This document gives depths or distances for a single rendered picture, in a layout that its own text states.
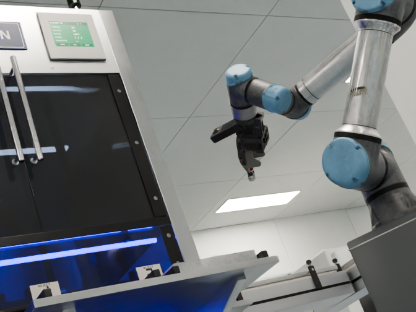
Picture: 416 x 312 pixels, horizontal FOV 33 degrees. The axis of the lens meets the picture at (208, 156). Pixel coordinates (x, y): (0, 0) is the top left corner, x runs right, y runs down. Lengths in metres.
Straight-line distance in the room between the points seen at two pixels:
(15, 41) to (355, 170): 1.36
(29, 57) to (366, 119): 1.27
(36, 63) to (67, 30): 0.21
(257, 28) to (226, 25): 0.27
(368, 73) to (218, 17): 2.95
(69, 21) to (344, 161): 1.34
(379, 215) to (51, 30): 1.40
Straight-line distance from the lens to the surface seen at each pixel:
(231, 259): 1.94
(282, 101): 1.90
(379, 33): 1.79
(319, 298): 2.69
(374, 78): 1.76
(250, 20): 4.80
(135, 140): 2.49
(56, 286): 2.13
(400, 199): 1.81
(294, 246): 8.83
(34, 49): 2.58
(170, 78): 5.06
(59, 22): 2.68
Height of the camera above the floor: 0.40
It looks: 23 degrees up
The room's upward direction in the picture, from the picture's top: 21 degrees counter-clockwise
